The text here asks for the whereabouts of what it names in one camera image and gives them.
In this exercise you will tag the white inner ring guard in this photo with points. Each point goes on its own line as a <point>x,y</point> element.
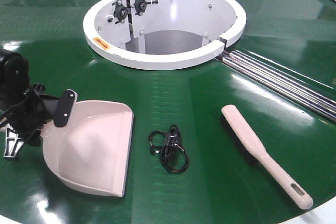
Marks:
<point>173,34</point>

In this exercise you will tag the orange warning sticker front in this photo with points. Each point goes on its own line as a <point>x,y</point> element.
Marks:
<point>101,43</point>

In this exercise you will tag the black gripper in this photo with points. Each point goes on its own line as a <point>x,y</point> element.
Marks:
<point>27,114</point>

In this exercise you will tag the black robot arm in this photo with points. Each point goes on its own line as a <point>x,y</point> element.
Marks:
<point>14,76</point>

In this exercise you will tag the steel rollers right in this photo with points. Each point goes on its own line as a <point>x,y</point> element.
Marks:
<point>280,82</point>

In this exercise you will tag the beige plastic dustpan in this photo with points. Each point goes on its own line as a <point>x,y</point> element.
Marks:
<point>90,154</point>

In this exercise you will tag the black bearing mount left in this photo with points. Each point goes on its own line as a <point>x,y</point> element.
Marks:
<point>120,12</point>

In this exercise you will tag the beige hand brush black bristles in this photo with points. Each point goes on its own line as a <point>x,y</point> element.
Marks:
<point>253,145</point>

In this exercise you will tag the black bearing mount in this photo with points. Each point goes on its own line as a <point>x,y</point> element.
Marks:
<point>141,5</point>
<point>120,12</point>

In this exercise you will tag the green circular conveyor belt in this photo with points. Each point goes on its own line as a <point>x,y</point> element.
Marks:
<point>183,166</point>

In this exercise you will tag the black bearing mount right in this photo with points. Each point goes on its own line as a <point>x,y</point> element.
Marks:
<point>141,5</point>

